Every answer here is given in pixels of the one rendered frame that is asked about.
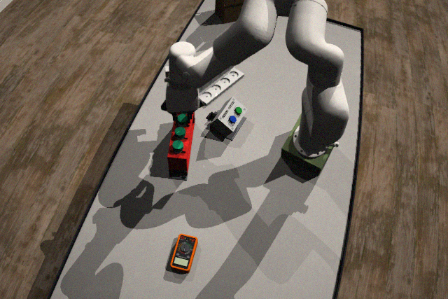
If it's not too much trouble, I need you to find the orange digital multimeter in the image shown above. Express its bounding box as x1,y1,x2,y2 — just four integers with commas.
170,234,198,273

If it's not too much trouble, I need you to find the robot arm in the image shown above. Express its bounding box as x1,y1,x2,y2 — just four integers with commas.
164,0,349,158

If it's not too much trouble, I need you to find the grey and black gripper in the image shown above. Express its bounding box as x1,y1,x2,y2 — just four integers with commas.
161,83,204,125

